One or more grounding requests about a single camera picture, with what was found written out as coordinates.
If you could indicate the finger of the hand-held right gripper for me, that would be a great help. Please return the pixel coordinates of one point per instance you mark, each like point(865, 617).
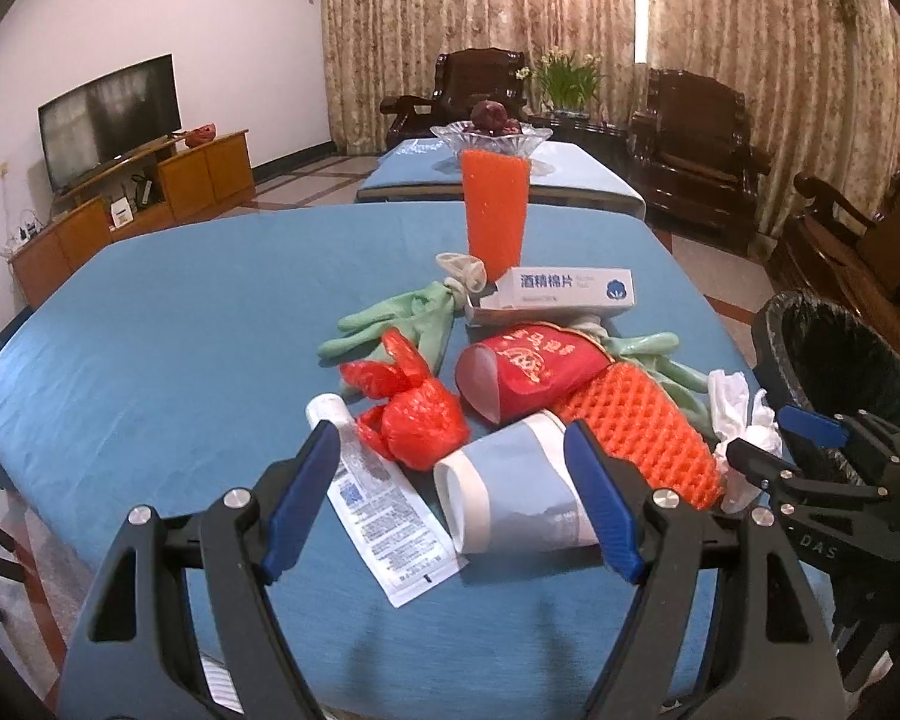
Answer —
point(757, 461)
point(814, 426)

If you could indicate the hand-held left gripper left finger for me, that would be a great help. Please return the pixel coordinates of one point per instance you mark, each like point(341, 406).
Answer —
point(300, 495)

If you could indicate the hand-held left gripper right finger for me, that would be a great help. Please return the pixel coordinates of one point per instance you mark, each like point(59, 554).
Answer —
point(604, 495)

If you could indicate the white tissue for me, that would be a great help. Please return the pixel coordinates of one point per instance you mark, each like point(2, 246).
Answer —
point(727, 405)

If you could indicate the black trash bin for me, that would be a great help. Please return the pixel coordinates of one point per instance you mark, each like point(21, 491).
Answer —
point(832, 360)

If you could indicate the orange foam net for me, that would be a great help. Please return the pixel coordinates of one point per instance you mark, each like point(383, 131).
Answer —
point(637, 420)
point(495, 210)

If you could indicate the blue and white paper cup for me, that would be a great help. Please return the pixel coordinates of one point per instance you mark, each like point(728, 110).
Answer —
point(517, 480)

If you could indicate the white squeeze tube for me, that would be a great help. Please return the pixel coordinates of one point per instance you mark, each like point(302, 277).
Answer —
point(390, 525)

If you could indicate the red plastic bag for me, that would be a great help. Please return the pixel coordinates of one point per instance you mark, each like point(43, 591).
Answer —
point(420, 420)

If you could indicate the red paper cup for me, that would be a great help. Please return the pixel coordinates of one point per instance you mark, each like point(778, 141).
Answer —
point(540, 367)

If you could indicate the green rubber glove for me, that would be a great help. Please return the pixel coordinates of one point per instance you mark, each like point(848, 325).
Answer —
point(645, 349)
point(390, 315)

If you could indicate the white cardboard box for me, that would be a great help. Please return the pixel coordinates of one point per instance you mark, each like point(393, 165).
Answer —
point(562, 289)

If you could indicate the dark wooden sofa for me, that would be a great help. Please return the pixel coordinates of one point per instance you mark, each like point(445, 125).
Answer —
point(870, 247)

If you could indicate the blue tablecloth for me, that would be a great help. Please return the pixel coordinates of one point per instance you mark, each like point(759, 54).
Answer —
point(195, 330)

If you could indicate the small white cup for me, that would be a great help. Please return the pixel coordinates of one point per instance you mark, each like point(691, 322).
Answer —
point(461, 266)

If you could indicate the upright orange foam net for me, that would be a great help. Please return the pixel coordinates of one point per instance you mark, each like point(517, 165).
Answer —
point(495, 210)

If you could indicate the dark wooden armchair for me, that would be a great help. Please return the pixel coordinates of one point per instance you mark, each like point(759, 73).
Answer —
point(480, 82)
point(694, 142)

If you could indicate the small white box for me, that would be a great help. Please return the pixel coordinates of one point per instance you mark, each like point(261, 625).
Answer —
point(122, 211)

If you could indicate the wooden television cabinet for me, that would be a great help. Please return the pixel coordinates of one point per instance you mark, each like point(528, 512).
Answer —
point(195, 172)

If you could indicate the white table cloth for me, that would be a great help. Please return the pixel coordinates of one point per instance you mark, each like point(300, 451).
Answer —
point(562, 157)

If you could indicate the coffee table with blue cloth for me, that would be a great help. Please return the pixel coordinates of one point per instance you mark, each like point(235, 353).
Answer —
point(412, 172)

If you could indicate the dark wooden side table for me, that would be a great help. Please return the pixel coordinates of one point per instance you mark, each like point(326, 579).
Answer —
point(585, 127)

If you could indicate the glass fruit bowl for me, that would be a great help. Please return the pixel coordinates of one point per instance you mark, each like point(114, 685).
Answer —
point(495, 142)

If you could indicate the small red ornament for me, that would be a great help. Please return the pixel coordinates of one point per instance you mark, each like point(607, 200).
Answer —
point(200, 135)

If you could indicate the red apple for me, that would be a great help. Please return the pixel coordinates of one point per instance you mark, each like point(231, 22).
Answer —
point(487, 116)

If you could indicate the flat screen television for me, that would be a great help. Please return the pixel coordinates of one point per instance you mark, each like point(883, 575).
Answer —
point(109, 124)

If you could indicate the green potted plant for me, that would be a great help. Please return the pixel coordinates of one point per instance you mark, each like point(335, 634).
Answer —
point(566, 79)

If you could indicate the beige patterned curtains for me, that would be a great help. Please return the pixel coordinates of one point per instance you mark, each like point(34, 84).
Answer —
point(720, 15)

